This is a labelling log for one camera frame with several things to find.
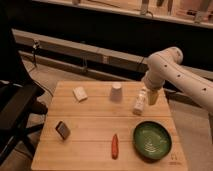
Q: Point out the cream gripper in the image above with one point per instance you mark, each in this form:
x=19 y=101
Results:
x=152 y=97

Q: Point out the white ceramic cup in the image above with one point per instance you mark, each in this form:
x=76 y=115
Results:
x=116 y=92

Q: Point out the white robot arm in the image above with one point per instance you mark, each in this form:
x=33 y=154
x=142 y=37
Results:
x=165 y=66

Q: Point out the green ceramic bowl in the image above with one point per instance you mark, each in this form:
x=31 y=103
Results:
x=151 y=140

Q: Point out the white plastic bottle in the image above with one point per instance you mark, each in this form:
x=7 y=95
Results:
x=140 y=102

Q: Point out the orange carrot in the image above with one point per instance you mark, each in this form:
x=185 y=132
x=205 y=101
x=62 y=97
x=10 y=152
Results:
x=114 y=147

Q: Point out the brown sponge block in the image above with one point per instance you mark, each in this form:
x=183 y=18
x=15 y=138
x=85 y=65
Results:
x=63 y=130

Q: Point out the black office chair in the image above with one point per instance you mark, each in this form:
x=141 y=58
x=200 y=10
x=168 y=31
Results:
x=18 y=95

